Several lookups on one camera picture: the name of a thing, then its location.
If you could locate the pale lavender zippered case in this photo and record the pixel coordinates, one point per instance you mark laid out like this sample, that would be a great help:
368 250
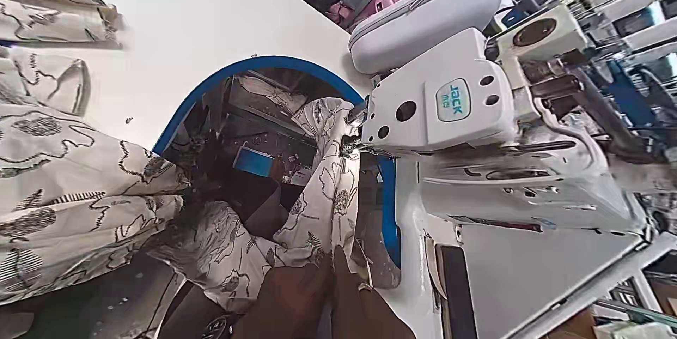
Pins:
428 19

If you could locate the person's left hand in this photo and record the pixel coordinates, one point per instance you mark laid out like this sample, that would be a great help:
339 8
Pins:
288 310

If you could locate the person's right fingers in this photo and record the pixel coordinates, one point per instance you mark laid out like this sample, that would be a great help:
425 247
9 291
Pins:
344 278

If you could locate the large cream printed fabric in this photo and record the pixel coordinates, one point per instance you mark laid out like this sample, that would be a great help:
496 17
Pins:
63 180

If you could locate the person's left fingers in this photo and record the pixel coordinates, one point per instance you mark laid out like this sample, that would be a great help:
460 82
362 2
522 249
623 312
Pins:
312 279

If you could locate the person's legs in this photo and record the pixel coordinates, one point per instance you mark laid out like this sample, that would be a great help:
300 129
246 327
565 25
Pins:
191 312

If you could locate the white sewing machine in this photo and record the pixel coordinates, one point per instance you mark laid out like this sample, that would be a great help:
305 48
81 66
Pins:
470 122

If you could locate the person's right hand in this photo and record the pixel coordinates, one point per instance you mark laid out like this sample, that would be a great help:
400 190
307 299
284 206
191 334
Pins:
367 318

